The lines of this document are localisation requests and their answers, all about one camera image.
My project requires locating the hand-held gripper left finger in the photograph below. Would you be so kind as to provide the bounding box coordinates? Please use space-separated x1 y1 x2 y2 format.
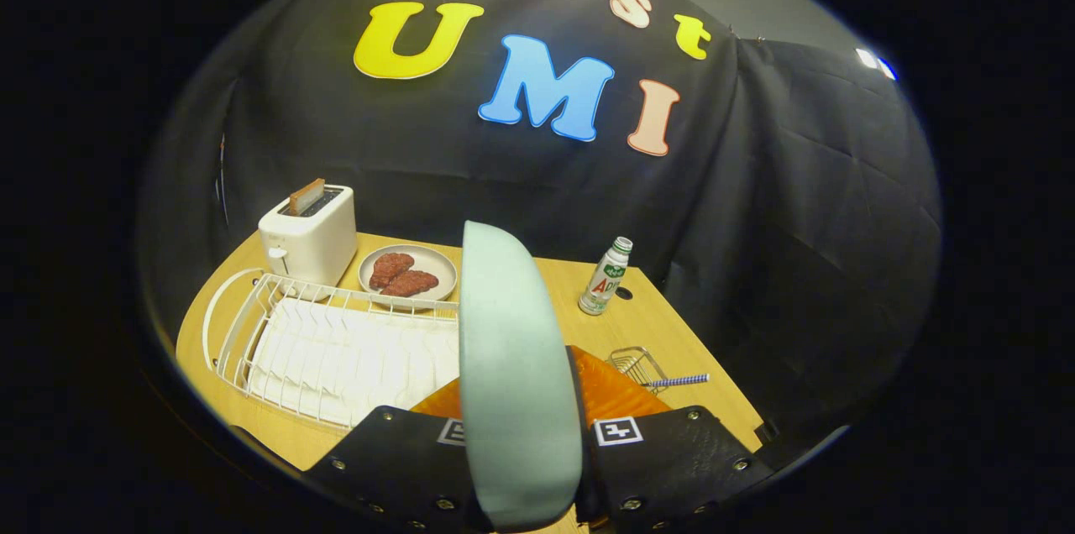
302 377 493 534

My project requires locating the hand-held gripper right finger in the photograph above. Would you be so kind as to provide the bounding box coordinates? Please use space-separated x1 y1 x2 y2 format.
567 345 773 531

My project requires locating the metal wire basket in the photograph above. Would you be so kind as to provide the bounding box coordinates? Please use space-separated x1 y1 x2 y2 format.
606 347 670 395

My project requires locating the white wire dish rack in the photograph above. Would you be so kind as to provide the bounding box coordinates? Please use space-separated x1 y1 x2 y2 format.
202 268 461 432

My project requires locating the pale green plate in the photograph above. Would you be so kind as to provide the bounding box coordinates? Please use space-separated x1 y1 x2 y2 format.
459 221 584 531

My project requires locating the grey plate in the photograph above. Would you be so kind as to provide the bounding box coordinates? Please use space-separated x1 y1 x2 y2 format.
358 244 459 310

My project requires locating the brown meat piece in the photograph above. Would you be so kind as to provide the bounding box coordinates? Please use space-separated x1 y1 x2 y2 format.
370 253 415 291
382 270 439 298

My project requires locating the white green drink bottle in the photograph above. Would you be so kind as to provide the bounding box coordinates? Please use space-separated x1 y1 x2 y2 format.
578 237 633 317

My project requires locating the white toaster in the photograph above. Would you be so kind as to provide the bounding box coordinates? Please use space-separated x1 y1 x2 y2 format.
258 184 359 290

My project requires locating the black backdrop cloth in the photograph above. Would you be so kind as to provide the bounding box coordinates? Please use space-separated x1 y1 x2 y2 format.
139 0 943 468

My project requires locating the toast slice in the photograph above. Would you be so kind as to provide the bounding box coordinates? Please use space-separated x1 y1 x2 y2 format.
288 178 326 214

